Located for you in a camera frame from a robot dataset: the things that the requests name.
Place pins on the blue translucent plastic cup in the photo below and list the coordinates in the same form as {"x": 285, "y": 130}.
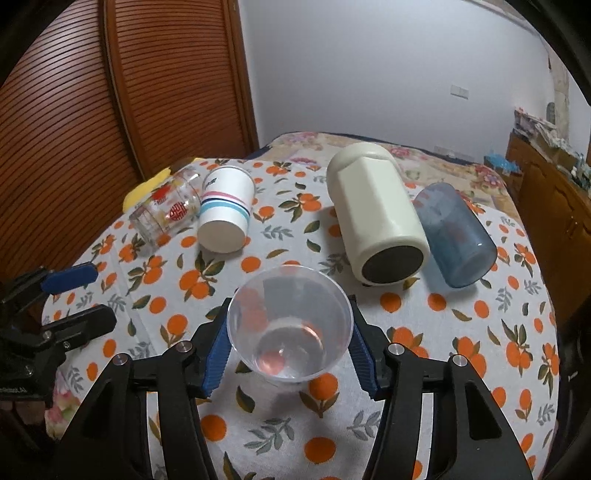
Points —
{"x": 457, "y": 240}

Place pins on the orange fruit print tablecloth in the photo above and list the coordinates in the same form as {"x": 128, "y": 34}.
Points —
{"x": 295, "y": 415}

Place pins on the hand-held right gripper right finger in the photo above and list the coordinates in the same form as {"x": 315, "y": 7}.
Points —
{"x": 365, "y": 364}

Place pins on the white striped paper cup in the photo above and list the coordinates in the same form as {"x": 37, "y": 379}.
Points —
{"x": 226, "y": 207}

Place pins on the yellow soft item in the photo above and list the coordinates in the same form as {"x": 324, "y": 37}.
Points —
{"x": 138, "y": 196}

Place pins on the patterned wall hanging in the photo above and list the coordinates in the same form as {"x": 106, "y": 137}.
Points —
{"x": 559, "y": 87}

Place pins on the clutter pile on cabinet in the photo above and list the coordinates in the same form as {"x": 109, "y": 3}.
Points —
{"x": 549, "y": 138}

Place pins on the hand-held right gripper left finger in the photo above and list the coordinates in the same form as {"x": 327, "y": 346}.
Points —
{"x": 216, "y": 357}

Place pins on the white wall switch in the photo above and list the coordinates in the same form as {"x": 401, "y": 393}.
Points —
{"x": 460, "y": 91}

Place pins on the cream thermos bottle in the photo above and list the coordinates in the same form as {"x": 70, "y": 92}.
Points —
{"x": 374, "y": 207}

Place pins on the blue plastic item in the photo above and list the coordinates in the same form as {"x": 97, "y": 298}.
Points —
{"x": 501, "y": 162}

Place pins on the glass jar with red print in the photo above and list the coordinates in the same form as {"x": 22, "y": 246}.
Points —
{"x": 168, "y": 210}

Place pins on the wooden louvered door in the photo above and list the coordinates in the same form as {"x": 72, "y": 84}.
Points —
{"x": 180, "y": 69}
{"x": 55, "y": 138}

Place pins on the clear plastic cup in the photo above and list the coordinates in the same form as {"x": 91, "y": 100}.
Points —
{"x": 291, "y": 323}

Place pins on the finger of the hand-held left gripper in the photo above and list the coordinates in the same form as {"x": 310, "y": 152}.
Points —
{"x": 69, "y": 278}
{"x": 87, "y": 323}

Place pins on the wooden cabinet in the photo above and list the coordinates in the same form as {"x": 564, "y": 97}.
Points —
{"x": 545, "y": 194}

